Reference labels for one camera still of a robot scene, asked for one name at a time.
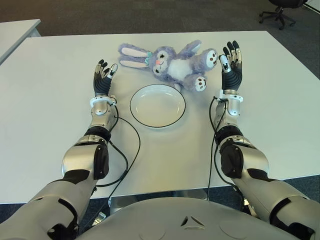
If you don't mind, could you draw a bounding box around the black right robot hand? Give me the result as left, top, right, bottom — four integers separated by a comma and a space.
218, 40, 245, 92

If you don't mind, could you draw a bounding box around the white side table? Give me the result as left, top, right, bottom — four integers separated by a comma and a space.
0, 19, 42, 66

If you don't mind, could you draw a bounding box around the grey robot torso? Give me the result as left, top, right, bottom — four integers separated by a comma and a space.
77, 196, 278, 240

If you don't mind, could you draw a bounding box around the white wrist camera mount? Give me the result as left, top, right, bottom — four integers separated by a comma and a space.
215, 89, 243, 102
90, 95, 117, 106

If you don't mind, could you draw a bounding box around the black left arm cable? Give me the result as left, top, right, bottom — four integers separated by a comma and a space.
96, 99, 141, 198

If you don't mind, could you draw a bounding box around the purple bunny plush doll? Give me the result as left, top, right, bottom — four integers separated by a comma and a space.
117, 41, 220, 93

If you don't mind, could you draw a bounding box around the black office chair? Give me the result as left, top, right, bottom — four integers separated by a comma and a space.
258, 0, 310, 31

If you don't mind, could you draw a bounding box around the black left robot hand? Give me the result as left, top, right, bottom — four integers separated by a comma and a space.
92, 59, 119, 97

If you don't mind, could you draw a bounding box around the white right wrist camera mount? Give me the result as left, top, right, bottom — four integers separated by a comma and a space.
215, 89, 243, 102

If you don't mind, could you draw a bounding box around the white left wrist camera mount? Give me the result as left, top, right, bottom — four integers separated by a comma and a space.
90, 95, 117, 106

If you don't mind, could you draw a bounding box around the white plate with black rim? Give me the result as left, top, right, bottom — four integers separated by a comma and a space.
129, 84, 187, 130

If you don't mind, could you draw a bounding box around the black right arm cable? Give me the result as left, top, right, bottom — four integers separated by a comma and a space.
206, 96, 227, 201

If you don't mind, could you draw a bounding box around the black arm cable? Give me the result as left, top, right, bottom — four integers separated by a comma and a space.
206, 96, 227, 201
96, 99, 141, 198

